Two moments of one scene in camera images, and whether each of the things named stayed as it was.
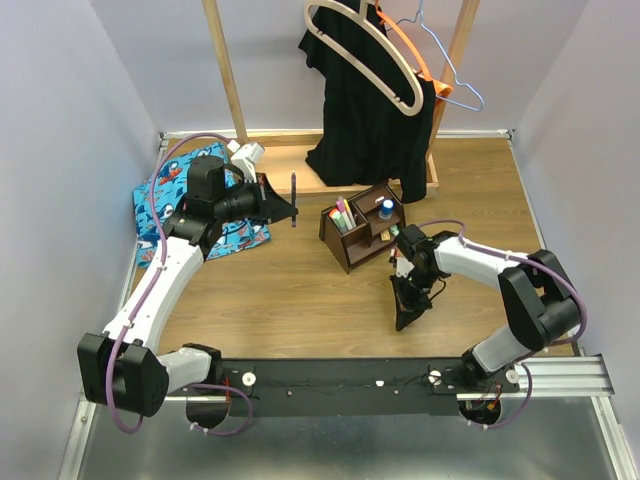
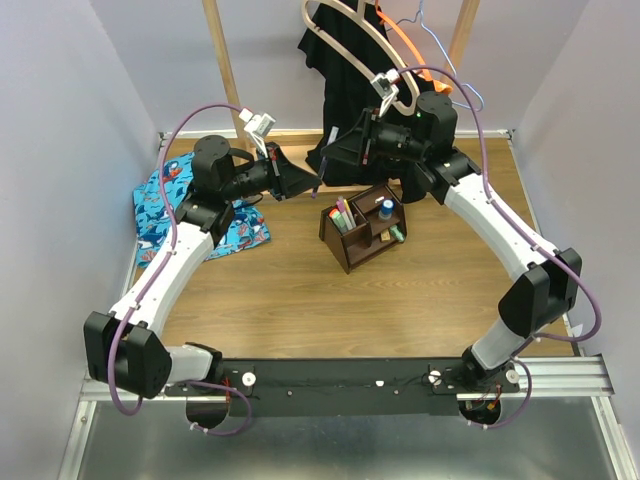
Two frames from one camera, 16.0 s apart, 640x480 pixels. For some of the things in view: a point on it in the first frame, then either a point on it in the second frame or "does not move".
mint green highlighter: x=339 y=220 does not move
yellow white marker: x=351 y=218 does not move
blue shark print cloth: x=164 y=188 does not move
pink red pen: x=341 y=208 does not move
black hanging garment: x=379 y=108 does not move
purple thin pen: x=293 y=198 to x=322 y=170
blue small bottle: x=387 y=208 does not move
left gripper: x=270 y=206 to x=285 y=177
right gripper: x=407 y=308 to x=348 y=147
